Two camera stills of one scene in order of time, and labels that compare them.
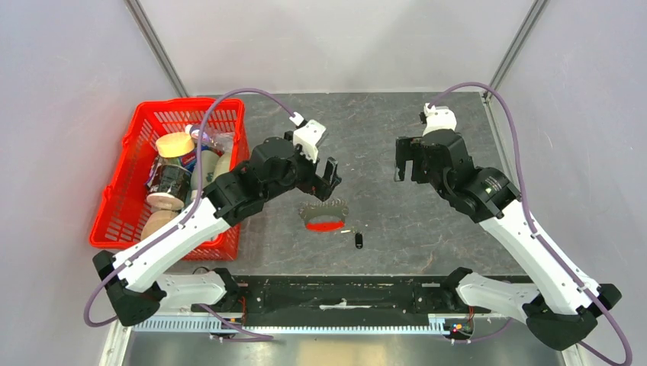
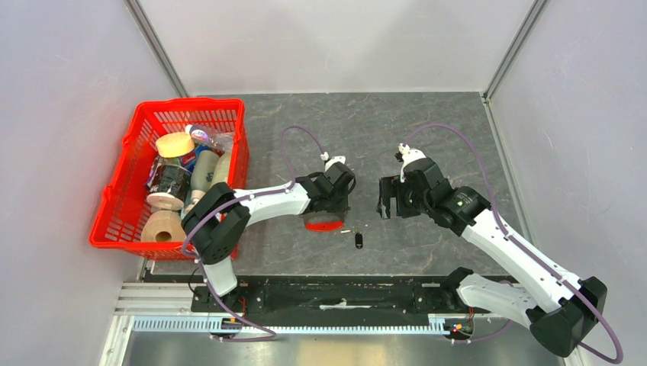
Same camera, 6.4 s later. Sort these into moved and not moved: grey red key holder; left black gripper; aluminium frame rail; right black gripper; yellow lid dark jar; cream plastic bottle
Moved: right black gripper; left black gripper
Not moved: yellow lid dark jar; grey red key holder; aluminium frame rail; cream plastic bottle
